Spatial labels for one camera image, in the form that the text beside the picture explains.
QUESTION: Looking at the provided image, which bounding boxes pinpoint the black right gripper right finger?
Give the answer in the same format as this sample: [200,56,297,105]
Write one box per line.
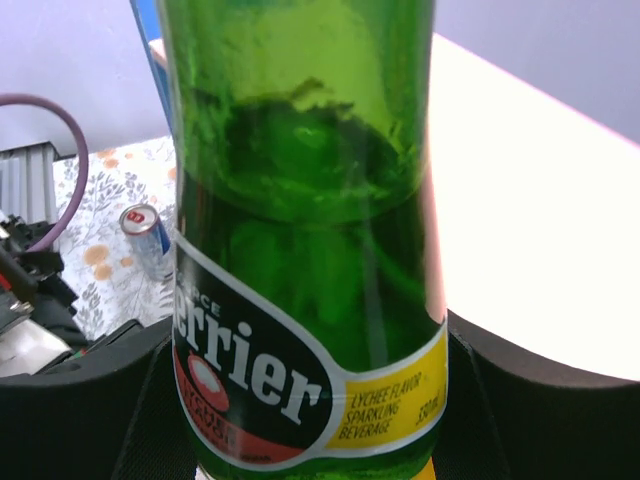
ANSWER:
[433,314,639,480]

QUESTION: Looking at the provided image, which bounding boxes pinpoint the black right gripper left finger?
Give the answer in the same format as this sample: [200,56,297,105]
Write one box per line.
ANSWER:
[1,319,196,479]

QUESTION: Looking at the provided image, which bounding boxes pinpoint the green Perrier bottle yellow label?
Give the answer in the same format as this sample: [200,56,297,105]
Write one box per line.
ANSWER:
[158,1,448,479]

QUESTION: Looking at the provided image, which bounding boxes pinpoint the blue wooden shelf unit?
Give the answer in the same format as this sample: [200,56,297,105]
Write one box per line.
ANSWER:
[129,0,640,386]

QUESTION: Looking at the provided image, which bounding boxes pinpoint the red bull can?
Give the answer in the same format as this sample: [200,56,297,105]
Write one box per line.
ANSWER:
[119,203,173,282]

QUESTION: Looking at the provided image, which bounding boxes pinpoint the aluminium frame rail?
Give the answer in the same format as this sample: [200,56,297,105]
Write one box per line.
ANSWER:
[0,143,58,223]

